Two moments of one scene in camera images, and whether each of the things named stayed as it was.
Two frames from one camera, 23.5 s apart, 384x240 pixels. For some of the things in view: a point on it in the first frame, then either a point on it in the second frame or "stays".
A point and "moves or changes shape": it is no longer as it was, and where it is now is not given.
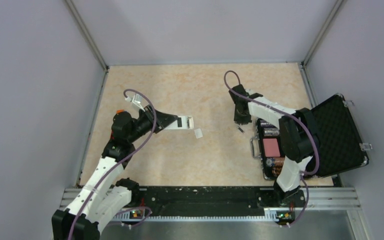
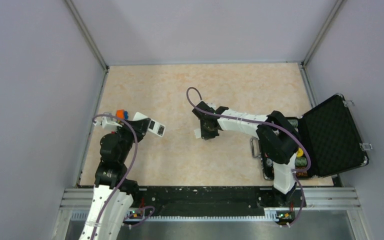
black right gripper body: (243, 118) → (206, 132)
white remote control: (187, 123) moves or changes shape
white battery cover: (198, 133) stays
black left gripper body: (147, 118) → (126, 132)
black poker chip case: (326, 135) stays
